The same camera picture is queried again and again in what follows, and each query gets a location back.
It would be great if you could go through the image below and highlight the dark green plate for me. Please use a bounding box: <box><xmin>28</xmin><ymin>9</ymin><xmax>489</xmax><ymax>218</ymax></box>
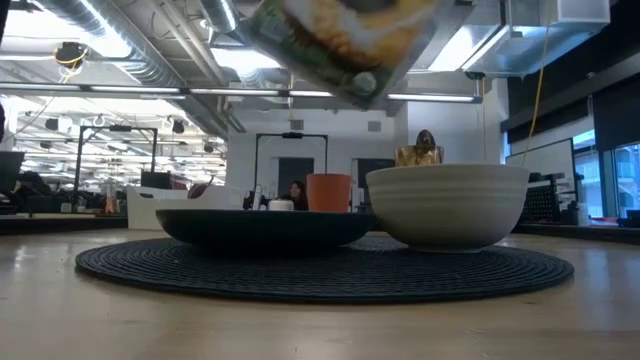
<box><xmin>155</xmin><ymin>208</ymin><xmax>377</xmax><ymax>251</ymax></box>

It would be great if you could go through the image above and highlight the round dark woven placemat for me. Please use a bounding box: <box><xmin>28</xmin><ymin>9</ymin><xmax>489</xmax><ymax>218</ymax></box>
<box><xmin>75</xmin><ymin>234</ymin><xmax>575</xmax><ymax>305</ymax></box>

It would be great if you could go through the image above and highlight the white plastic box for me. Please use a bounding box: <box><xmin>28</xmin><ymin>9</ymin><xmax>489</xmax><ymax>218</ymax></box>
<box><xmin>125</xmin><ymin>184</ymin><xmax>244</xmax><ymax>232</ymax></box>

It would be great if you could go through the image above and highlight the dark computer monitor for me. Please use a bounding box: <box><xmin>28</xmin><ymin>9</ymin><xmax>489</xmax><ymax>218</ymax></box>
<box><xmin>0</xmin><ymin>150</ymin><xmax>26</xmax><ymax>195</ymax></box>

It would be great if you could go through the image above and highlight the yellow hanging cable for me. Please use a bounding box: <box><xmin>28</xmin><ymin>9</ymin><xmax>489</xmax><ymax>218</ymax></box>
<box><xmin>521</xmin><ymin>14</ymin><xmax>552</xmax><ymax>167</ymax></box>

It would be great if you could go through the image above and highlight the white ceramic bowl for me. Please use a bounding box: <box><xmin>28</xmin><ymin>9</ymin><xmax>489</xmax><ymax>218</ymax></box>
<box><xmin>365</xmin><ymin>163</ymin><xmax>531</xmax><ymax>254</ymax></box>

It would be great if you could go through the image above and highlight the person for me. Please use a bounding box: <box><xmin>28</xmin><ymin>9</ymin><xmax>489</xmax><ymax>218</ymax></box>
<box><xmin>279</xmin><ymin>179</ymin><xmax>309</xmax><ymax>212</ymax></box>
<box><xmin>416</xmin><ymin>129</ymin><xmax>436</xmax><ymax>154</ymax></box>

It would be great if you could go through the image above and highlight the black gantry frame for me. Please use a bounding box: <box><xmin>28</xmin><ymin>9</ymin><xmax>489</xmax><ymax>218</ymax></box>
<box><xmin>73</xmin><ymin>124</ymin><xmax>159</xmax><ymax>213</ymax></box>
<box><xmin>253</xmin><ymin>131</ymin><xmax>330</xmax><ymax>191</ymax></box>

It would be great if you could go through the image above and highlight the black perforated rack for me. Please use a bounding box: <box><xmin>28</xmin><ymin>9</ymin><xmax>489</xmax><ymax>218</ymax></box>
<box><xmin>519</xmin><ymin>172</ymin><xmax>581</xmax><ymax>225</ymax></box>

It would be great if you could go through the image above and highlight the long ceiling light bar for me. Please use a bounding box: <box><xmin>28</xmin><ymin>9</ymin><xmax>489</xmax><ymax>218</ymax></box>
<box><xmin>0</xmin><ymin>82</ymin><xmax>484</xmax><ymax>105</ymax></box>

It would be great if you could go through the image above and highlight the silver ventilation duct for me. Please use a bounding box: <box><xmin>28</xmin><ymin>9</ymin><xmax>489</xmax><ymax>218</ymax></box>
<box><xmin>199</xmin><ymin>0</ymin><xmax>249</xmax><ymax>44</ymax></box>

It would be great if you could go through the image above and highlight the colourful cereal bag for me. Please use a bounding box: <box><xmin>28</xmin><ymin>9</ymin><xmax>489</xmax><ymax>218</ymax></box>
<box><xmin>246</xmin><ymin>0</ymin><xmax>442</xmax><ymax>110</ymax></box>

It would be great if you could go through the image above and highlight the orange plastic cup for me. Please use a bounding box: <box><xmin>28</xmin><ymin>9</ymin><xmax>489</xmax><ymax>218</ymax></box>
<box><xmin>306</xmin><ymin>173</ymin><xmax>353</xmax><ymax>213</ymax></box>

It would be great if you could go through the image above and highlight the black ceiling device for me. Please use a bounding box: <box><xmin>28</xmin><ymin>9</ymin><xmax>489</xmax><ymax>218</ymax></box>
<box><xmin>53</xmin><ymin>41</ymin><xmax>89</xmax><ymax>70</ymax></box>

